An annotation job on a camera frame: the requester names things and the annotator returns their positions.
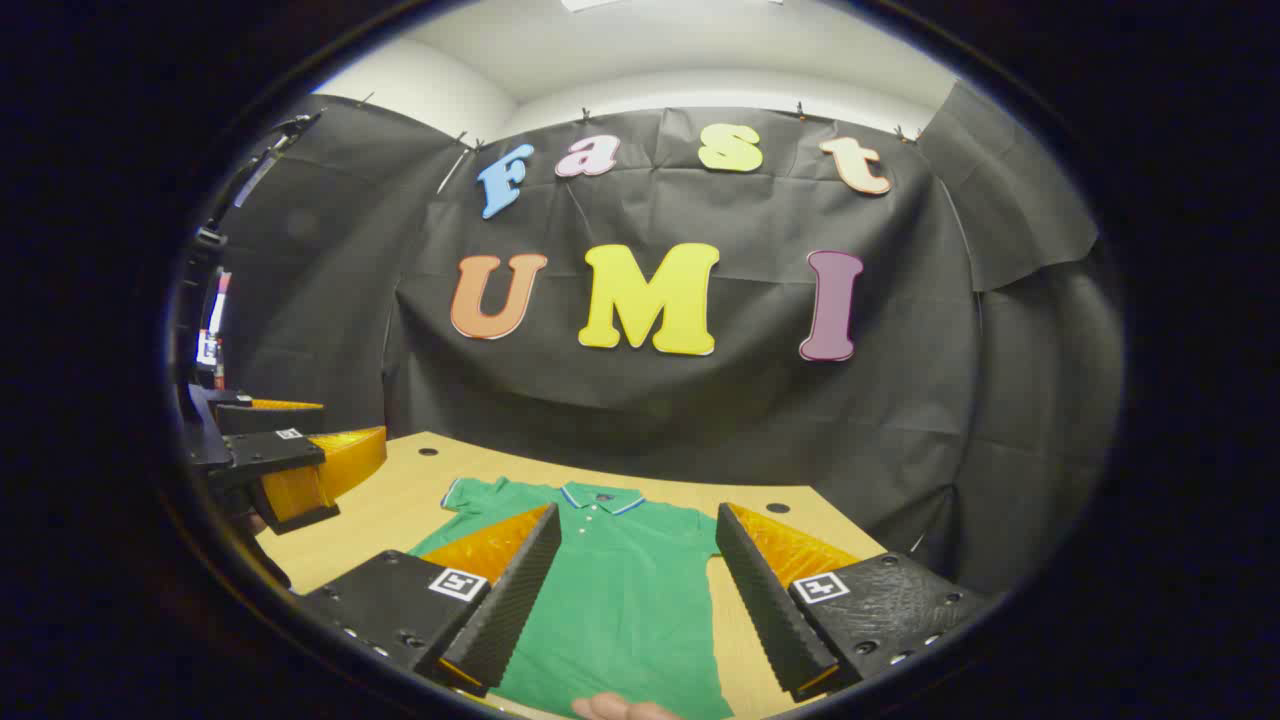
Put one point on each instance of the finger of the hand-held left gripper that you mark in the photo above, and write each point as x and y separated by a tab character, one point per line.
270	455
260	420

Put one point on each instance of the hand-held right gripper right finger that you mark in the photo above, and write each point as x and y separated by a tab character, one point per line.
765	610

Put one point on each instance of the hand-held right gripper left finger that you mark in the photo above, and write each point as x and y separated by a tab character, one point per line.
515	610

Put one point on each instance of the green polo T-shirt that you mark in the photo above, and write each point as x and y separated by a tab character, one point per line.
620	600

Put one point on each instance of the bright screen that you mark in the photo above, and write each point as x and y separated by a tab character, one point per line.
212	330

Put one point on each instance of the black backdrop cloth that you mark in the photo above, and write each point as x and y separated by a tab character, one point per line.
700	420

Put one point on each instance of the row of small backdrop clips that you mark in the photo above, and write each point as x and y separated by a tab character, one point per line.
585	116

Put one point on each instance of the ceiling light panel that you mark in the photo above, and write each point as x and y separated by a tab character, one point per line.
590	4

